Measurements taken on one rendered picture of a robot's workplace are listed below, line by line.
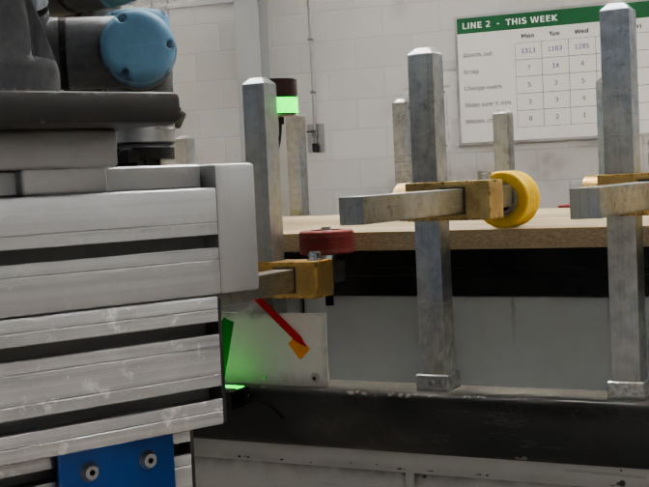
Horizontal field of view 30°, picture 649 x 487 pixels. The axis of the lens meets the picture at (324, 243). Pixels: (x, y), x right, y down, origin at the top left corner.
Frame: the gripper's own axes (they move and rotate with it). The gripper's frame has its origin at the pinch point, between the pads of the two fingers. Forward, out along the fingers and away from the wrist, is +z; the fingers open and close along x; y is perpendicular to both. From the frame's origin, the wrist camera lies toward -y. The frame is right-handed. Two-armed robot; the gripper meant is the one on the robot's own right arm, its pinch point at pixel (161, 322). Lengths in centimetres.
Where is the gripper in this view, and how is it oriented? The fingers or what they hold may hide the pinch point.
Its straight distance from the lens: 141.3
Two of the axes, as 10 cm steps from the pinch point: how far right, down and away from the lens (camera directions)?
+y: -4.6, 0.5, -8.8
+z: 0.4, 10.0, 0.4
